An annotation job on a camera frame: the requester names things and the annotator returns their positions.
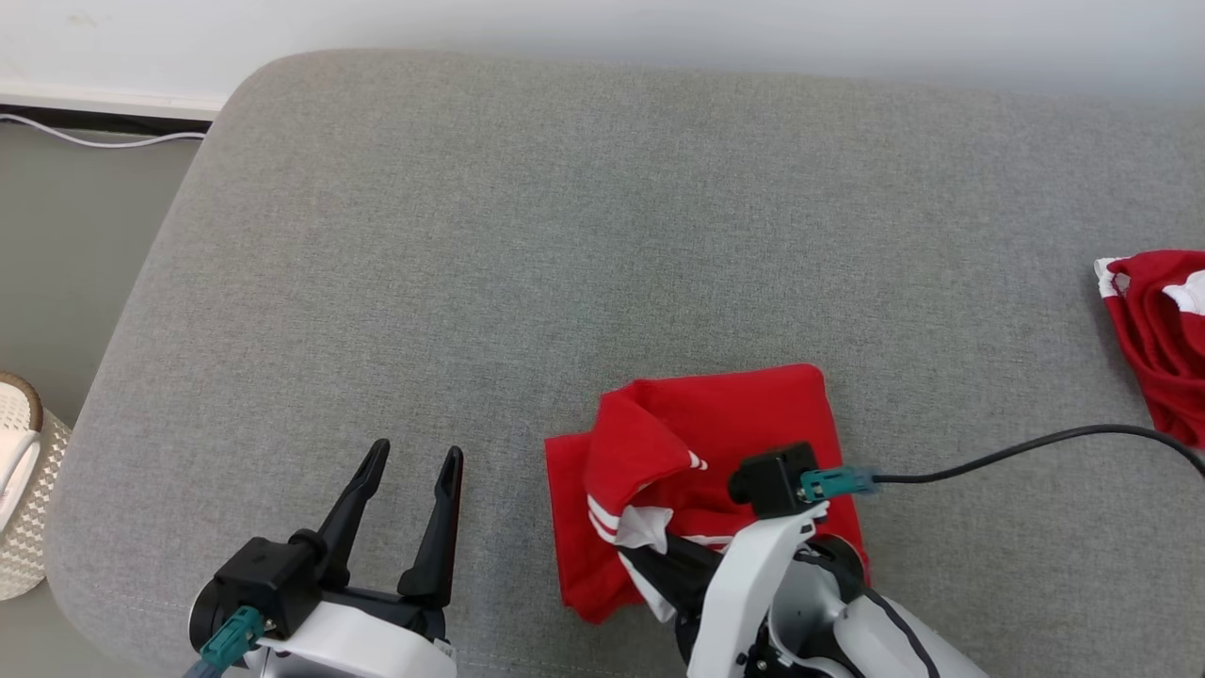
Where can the teal camera connector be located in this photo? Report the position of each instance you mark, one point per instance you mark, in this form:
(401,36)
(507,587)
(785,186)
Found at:
(231,640)
(838,483)

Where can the red shorts with white stripe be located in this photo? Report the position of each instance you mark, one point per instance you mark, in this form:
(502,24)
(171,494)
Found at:
(1163,358)

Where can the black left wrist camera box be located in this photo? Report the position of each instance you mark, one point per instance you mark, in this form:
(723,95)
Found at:
(268,584)

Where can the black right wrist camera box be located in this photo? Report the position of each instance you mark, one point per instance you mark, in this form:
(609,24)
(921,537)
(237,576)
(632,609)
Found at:
(772,480)

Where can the teal right camera connector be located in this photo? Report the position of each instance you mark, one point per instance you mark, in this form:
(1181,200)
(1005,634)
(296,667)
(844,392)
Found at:
(838,483)

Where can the red basketball jersey white sleeves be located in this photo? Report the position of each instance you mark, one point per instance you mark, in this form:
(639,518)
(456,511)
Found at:
(753,414)

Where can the white wall baseboard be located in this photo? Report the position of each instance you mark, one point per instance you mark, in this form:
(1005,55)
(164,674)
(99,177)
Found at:
(94,102)

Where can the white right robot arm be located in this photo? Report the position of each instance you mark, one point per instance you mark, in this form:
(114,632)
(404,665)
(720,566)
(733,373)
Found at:
(904,650)

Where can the white perforated laundry basket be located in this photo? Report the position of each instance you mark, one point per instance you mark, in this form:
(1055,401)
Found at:
(38,527)

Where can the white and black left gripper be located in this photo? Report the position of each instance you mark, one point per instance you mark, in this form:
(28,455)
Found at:
(367,640)

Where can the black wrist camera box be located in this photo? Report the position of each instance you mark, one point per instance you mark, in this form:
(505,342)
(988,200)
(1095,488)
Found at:
(772,480)
(268,584)

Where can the teal left camera connector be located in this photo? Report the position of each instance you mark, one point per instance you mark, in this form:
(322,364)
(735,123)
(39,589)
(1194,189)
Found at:
(231,640)

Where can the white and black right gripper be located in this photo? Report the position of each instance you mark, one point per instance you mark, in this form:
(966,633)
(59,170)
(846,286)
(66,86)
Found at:
(744,603)

